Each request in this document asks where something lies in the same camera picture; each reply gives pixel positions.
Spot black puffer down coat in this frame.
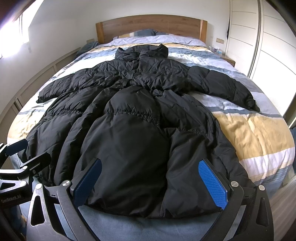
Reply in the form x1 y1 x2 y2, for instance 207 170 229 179
18 45 258 218

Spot striped duvet cover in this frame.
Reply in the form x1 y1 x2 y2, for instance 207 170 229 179
7 35 295 240

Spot window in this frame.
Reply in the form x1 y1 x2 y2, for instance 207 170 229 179
1 4 39 58

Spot teal cloth beside bed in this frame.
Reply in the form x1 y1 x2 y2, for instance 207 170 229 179
75 41 99 58

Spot wooden nightstand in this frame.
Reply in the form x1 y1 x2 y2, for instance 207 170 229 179
221 55 235 67

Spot items on nightstand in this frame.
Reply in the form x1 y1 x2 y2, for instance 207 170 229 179
209 46 223 55

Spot white sliding wardrobe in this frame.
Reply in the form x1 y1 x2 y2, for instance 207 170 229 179
226 1 295 115

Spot striped blue pillow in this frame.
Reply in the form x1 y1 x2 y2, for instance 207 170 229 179
112 29 156 40

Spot wooden headboard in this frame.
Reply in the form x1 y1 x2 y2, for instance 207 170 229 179
95 15 208 44

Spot dark blue pillow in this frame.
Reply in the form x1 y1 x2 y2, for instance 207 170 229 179
155 32 175 36

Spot beige low wall cabinet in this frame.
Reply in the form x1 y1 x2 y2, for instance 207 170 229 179
1 48 80 143

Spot wall switch plate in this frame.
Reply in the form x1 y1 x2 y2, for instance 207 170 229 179
216 38 224 44

